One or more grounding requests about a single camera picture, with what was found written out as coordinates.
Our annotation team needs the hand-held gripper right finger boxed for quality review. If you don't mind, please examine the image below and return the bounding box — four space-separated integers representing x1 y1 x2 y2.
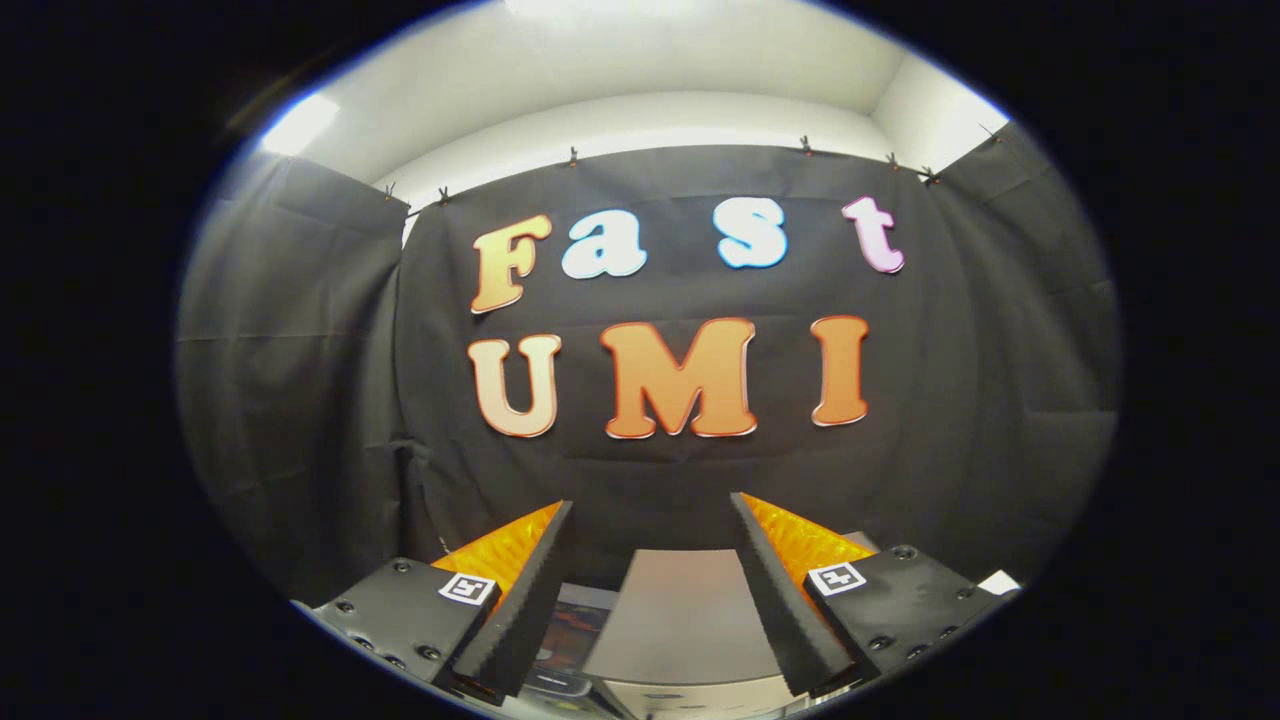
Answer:
730 492 1001 701

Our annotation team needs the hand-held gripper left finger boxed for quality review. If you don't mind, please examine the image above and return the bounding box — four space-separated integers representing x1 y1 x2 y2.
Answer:
292 500 578 703

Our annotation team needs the small dark washing machine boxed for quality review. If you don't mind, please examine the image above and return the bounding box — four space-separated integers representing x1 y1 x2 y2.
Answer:
528 583 641 720

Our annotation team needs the black backdrop cloth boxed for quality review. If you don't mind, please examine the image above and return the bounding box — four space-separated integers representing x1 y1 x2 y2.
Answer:
175 120 1123 611

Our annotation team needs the row of cloth clips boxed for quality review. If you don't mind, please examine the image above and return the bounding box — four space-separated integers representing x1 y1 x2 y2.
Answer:
382 122 1001 206

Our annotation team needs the ceiling light strip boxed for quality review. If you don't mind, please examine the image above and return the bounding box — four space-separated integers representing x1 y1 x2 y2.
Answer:
258 93 342 158

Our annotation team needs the ceiling light panel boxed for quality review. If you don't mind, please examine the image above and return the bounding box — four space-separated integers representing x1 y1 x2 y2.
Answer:
500 0 701 19

